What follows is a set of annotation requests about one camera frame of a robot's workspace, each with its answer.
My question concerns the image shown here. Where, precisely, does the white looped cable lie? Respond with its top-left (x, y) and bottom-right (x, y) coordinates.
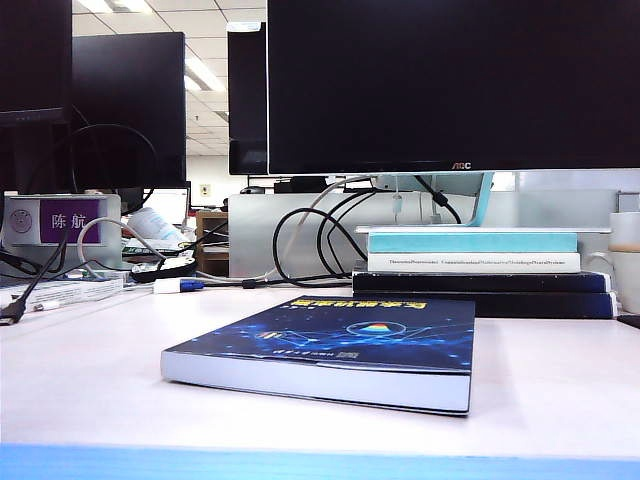
top-left (76, 218), bottom-right (167, 282)

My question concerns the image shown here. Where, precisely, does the small green white box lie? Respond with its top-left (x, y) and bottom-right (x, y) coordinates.
top-left (62, 269), bottom-right (133, 283)

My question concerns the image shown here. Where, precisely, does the light grey cable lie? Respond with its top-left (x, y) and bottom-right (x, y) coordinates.
top-left (196, 174), bottom-right (372, 285)

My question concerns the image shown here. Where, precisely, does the AOC monitor with silver stand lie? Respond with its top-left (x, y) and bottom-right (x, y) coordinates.
top-left (265, 0), bottom-right (640, 236)

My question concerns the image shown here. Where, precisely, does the wooden box frame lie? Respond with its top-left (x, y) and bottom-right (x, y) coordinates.
top-left (194, 210), bottom-right (231, 277)

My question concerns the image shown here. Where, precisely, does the dark blue cover book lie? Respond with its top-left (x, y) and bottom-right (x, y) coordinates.
top-left (160, 295), bottom-right (477, 417)

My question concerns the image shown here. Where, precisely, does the black HDMI cable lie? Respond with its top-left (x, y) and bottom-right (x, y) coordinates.
top-left (0, 232), bottom-right (70, 327)

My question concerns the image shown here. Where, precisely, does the green cover book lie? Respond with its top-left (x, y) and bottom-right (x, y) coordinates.
top-left (121, 238), bottom-right (197, 260)

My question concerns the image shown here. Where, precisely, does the black cable with ferrite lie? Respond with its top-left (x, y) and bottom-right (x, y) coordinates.
top-left (411, 174), bottom-right (463, 225)

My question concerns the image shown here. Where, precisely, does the white spine book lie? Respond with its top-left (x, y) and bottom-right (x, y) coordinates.
top-left (366, 251), bottom-right (583, 274)

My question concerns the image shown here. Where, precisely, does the black monitor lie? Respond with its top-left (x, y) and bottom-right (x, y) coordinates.
top-left (0, 0), bottom-right (75, 195)
top-left (71, 31), bottom-right (188, 211)
top-left (226, 21), bottom-right (270, 177)

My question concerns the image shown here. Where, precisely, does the blue VGA plug black cable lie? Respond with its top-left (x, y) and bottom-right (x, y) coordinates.
top-left (178, 272), bottom-right (354, 293)

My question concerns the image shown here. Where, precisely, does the purple name plate holder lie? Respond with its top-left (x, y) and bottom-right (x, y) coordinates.
top-left (1, 193), bottom-right (123, 270)

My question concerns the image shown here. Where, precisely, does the black monitor cable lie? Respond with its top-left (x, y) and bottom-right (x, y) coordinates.
top-left (271, 189), bottom-right (375, 289)
top-left (316, 188), bottom-right (382, 277)

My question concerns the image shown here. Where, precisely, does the white tube blue print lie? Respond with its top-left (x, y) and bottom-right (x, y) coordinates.
top-left (126, 206), bottom-right (185, 245)

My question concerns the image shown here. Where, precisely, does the teal spine book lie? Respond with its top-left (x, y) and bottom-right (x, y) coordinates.
top-left (367, 231), bottom-right (579, 255)

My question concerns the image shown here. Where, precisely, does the thin black cable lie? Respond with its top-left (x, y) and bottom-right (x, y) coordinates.
top-left (0, 123), bottom-right (158, 282)
top-left (158, 220), bottom-right (231, 274)

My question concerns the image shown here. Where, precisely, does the black oval device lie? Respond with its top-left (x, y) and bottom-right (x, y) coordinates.
top-left (131, 255), bottom-right (197, 284)

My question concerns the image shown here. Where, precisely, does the white mug with lid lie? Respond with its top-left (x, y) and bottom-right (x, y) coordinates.
top-left (586, 211), bottom-right (640, 315)

